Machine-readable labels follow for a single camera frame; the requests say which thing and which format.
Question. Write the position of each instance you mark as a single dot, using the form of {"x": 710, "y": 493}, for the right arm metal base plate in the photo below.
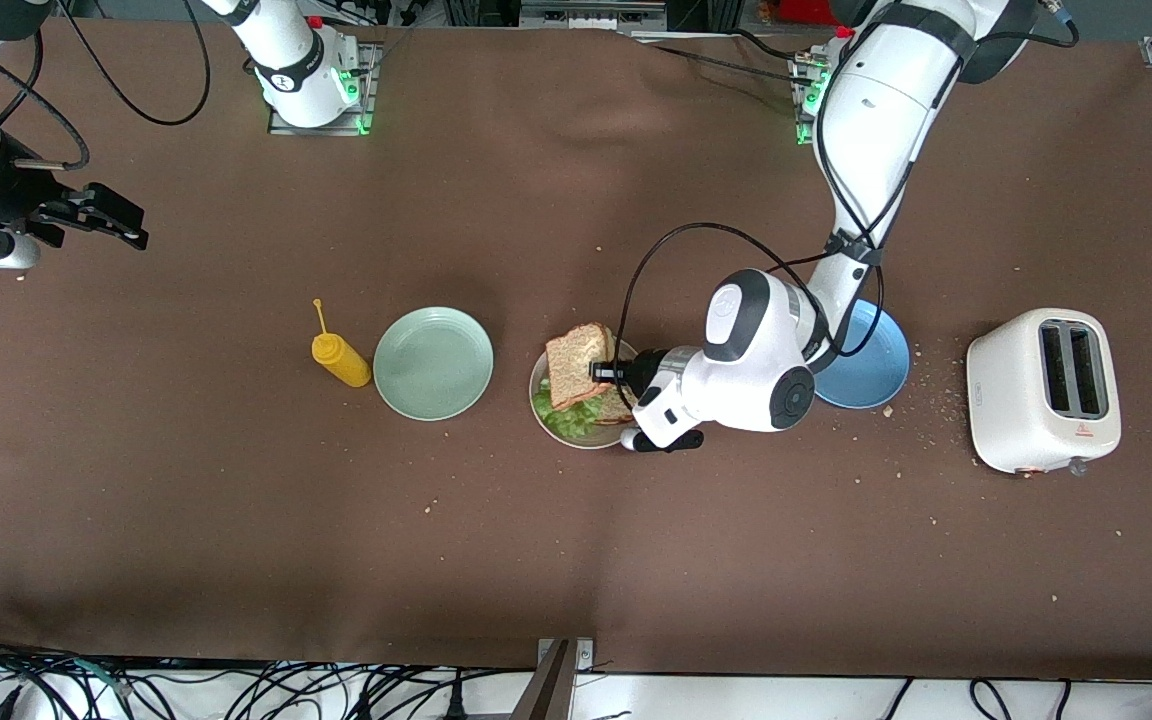
{"x": 316, "y": 131}

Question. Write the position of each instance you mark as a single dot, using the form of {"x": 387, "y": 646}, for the grey power strip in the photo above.
{"x": 591, "y": 15}

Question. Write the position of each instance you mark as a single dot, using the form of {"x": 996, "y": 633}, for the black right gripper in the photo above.
{"x": 6, "y": 201}

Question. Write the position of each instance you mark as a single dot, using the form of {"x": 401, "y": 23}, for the green lettuce leaf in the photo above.
{"x": 561, "y": 422}

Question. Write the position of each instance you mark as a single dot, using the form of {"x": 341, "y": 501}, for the red box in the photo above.
{"x": 806, "y": 10}

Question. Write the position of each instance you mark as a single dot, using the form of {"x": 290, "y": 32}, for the dark metal beam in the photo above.
{"x": 546, "y": 695}

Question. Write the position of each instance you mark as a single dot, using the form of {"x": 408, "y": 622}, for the mint green plate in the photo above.
{"x": 433, "y": 363}

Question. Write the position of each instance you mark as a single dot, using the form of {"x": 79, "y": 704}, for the small metal table bracket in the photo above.
{"x": 584, "y": 652}

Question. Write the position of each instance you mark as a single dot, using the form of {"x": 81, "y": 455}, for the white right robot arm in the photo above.
{"x": 286, "y": 70}

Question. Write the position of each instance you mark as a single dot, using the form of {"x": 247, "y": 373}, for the beige plate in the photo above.
{"x": 537, "y": 378}

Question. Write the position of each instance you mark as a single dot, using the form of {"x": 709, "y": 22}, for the brown bread slice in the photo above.
{"x": 618, "y": 410}
{"x": 576, "y": 365}

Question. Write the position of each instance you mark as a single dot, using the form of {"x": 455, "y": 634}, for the yellow squeeze bottle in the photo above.
{"x": 341, "y": 362}

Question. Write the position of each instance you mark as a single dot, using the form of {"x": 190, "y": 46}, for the brown tablecloth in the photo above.
{"x": 576, "y": 560}

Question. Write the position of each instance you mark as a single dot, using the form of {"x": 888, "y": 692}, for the blue plate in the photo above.
{"x": 876, "y": 360}

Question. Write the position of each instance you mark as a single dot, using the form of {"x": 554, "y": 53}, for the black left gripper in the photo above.
{"x": 642, "y": 369}

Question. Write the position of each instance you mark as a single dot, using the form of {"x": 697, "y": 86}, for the white two-slot toaster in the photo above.
{"x": 1001, "y": 400}

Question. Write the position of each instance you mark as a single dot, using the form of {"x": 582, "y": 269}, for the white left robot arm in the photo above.
{"x": 876, "y": 120}

